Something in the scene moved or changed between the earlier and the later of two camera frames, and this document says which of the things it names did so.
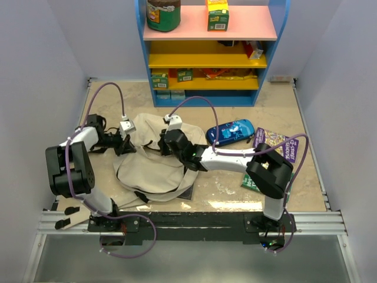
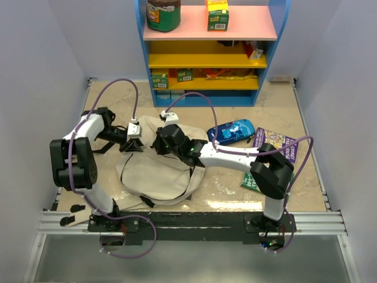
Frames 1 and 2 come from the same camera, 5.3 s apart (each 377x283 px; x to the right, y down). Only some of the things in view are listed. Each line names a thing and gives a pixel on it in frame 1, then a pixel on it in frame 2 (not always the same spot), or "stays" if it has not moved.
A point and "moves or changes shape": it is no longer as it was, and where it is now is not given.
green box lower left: x=159 y=81 stays
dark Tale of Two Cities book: x=187 y=194 moves or changes shape
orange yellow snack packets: x=228 y=73 stays
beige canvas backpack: x=146 y=173 stays
